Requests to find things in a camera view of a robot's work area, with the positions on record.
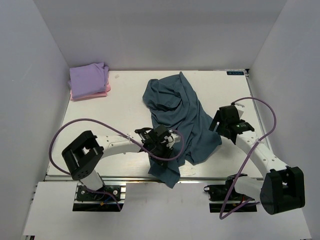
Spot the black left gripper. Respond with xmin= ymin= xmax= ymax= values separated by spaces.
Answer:
xmin=150 ymin=141 xmax=174 ymax=169

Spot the teal blue t shirt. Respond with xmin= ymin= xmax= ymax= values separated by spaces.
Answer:
xmin=142 ymin=73 xmax=222 ymax=188

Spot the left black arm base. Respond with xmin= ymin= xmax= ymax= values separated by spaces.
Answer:
xmin=72 ymin=184 xmax=126 ymax=213

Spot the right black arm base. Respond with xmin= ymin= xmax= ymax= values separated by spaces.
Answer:
xmin=203 ymin=174 xmax=257 ymax=213

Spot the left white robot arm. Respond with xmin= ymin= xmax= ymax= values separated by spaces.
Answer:
xmin=61 ymin=125 xmax=184 ymax=200

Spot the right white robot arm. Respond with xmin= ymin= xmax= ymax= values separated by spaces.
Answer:
xmin=204 ymin=104 xmax=305 ymax=215

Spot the dark blue corner label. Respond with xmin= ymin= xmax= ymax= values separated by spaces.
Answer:
xmin=226 ymin=71 xmax=245 ymax=76

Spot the pink folded t shirt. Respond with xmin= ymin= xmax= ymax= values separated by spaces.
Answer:
xmin=69 ymin=65 xmax=112 ymax=102

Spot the lavender folded t shirt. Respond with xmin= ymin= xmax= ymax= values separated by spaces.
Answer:
xmin=67 ymin=63 xmax=110 ymax=99

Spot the aluminium front rail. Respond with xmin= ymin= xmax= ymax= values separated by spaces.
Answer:
xmin=43 ymin=174 xmax=283 ymax=183

